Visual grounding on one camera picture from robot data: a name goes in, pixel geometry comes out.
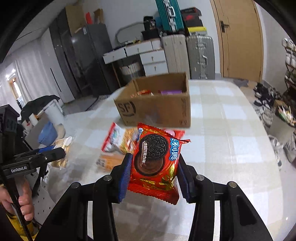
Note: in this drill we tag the white bucket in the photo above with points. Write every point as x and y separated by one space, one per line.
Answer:
54 112

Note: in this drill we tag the clear orange cracker pack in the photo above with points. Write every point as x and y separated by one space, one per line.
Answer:
108 162

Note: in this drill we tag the black cloth on bucket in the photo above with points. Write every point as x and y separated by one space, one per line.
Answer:
36 105

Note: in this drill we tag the person's left hand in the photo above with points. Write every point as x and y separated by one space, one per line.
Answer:
25 199

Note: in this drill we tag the brown cardboard SF box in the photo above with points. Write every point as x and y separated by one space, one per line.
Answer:
173 111

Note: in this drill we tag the black refrigerator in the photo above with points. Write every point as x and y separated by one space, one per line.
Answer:
90 44

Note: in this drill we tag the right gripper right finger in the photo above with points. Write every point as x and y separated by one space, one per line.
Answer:
219 208

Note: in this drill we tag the beige hard suitcase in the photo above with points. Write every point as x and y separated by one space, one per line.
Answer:
176 54

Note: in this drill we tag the orange white snack bag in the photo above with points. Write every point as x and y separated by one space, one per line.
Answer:
142 93

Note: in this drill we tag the black tall cabinet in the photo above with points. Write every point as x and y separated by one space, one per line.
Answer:
64 50

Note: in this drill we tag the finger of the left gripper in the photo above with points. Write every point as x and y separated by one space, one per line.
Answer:
34 152
39 160

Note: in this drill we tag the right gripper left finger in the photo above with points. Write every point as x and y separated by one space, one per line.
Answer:
68 218

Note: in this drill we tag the oval mirror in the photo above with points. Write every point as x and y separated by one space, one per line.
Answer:
130 33

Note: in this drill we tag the purple white snack packet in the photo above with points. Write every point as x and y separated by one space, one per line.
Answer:
170 92

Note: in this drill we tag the brown wooden door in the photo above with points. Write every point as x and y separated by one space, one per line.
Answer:
240 39

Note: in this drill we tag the white red noodle snack bag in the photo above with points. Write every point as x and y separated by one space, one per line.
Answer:
123 140

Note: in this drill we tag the white curtain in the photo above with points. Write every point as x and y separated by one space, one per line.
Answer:
27 64

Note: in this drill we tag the blue bowl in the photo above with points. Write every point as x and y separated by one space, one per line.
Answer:
48 134

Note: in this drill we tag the red Oreo packet with pink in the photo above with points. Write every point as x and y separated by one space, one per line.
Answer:
171 133

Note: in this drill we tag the red chocolate Oreo packet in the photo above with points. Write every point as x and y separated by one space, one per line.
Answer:
155 164

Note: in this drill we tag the white drawer desk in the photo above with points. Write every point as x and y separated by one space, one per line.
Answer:
151 53

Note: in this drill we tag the silver hard suitcase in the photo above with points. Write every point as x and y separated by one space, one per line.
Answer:
201 57

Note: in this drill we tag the cardboard box on cabinet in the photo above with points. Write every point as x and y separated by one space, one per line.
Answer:
75 18

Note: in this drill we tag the black red shoe box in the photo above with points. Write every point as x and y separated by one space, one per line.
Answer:
191 17

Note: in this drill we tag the yellow box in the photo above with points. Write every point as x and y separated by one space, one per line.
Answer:
194 31

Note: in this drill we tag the teal hard suitcase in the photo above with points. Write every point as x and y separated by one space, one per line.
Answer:
170 15

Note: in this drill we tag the wooden shoe rack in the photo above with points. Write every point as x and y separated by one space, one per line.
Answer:
290 64

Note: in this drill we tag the grey white laundry basket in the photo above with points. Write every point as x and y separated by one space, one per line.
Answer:
132 71

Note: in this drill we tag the grey door mat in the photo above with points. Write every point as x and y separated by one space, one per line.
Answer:
244 83

